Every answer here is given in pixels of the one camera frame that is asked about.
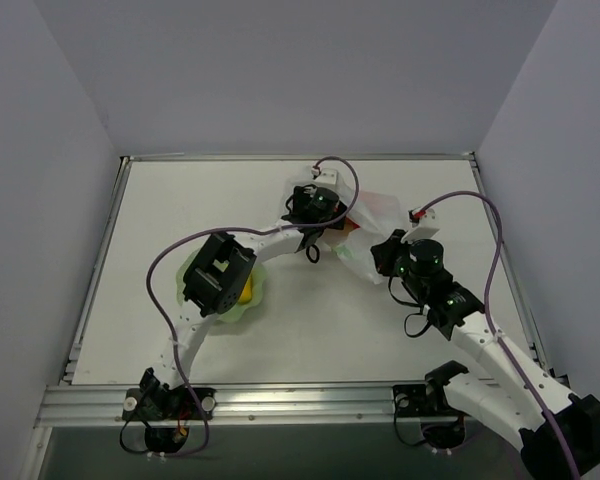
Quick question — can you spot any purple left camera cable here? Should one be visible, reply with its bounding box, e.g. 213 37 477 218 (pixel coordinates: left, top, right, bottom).
145 156 362 457

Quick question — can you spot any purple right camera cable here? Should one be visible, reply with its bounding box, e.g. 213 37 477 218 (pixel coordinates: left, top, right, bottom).
414 191 581 480

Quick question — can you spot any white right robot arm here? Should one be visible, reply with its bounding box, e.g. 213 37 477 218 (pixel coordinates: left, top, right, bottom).
371 230 600 479

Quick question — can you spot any green wavy glass bowl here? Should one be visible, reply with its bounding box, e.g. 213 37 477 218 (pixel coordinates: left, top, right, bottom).
175 249 267 324

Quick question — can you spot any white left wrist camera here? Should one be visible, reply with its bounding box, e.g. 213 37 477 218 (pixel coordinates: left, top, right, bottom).
311 168 340 191

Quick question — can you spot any aluminium front frame rail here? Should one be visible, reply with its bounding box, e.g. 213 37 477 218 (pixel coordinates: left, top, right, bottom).
34 382 481 426

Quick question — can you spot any yellow fake banana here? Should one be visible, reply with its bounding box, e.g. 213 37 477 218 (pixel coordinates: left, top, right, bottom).
238 276 253 305

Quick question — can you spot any purple camera cable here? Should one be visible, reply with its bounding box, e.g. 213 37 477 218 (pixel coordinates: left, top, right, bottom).
414 191 581 480
145 156 362 457

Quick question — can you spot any red fake apple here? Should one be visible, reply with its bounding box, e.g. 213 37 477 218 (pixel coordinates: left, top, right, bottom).
343 217 360 234

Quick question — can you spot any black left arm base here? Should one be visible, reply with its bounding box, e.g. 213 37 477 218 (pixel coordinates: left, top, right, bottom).
118 368 217 458

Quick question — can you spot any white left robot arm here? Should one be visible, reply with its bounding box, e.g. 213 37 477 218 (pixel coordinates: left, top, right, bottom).
145 187 359 419

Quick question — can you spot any white plastic bag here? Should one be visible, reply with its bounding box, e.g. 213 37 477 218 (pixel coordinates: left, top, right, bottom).
278 172 404 286

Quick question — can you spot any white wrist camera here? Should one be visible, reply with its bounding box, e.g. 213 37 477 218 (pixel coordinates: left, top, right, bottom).
403 208 440 243
311 168 340 191

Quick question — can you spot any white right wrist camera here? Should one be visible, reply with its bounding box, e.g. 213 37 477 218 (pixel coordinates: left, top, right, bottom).
403 208 440 243

